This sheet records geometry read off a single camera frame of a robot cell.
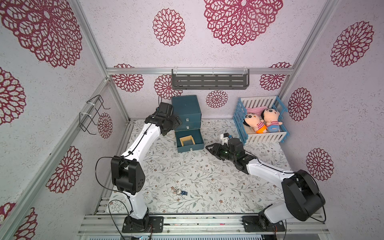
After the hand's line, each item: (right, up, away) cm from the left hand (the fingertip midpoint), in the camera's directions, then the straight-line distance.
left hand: (175, 124), depth 88 cm
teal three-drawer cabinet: (+7, +11, +12) cm, 18 cm away
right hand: (+20, -14, -1) cm, 24 cm away
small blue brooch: (+5, -38, -5) cm, 39 cm away
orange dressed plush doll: (+52, +3, +15) cm, 54 cm away
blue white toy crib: (+58, +16, +24) cm, 65 cm away
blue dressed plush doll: (+64, +6, +14) cm, 66 cm away
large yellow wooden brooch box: (+6, -10, +17) cm, 21 cm away
